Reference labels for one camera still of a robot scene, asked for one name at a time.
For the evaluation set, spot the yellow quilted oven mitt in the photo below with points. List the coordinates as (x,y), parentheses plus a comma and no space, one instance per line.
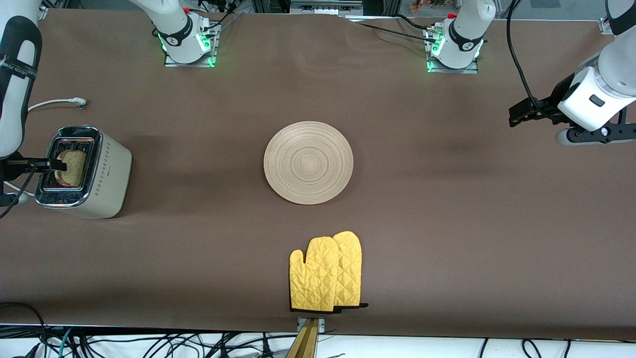
(352,268)
(313,278)

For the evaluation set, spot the golden aluminium profile bar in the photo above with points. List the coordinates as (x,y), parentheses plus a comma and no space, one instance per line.
(305,345)

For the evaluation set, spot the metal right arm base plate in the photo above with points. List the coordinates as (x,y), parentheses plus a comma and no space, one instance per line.
(189,64)

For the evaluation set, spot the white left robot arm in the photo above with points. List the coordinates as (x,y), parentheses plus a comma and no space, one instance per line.
(591,107)

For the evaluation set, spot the small metal bracket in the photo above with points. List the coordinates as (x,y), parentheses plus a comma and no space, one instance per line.
(300,323)

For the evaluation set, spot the beige and chrome toaster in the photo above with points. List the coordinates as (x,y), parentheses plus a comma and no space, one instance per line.
(112,179)

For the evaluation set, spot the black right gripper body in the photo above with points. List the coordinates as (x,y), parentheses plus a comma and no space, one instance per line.
(11,168)

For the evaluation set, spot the round wooden plate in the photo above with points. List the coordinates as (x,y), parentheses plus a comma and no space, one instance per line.
(308,161)

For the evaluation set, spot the aluminium frame post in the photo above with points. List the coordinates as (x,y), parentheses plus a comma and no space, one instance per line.
(605,26)

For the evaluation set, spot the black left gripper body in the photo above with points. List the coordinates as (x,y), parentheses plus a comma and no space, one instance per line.
(560,94)

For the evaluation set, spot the brown table cover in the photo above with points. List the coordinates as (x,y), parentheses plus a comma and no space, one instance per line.
(198,248)

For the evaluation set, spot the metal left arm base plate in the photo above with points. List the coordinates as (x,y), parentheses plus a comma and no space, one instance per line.
(454,70)

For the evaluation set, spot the grey background equipment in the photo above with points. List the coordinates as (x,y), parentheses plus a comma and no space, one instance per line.
(323,7)

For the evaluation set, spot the bread slice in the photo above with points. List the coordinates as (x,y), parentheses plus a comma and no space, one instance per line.
(73,166)

